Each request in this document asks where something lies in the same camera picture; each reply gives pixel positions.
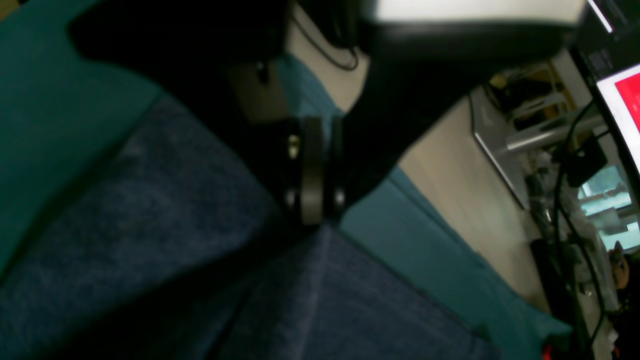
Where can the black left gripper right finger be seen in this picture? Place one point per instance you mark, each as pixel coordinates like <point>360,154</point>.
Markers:
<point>424,56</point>

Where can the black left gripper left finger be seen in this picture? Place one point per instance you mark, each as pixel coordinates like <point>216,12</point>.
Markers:
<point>217,57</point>

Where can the blue-grey T-shirt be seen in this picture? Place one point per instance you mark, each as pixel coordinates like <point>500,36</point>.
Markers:
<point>176,252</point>

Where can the teal table cloth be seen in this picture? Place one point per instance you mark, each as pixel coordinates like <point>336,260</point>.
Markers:
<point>63,116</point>

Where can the red computer monitor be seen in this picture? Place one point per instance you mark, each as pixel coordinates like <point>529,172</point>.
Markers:
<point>621,95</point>

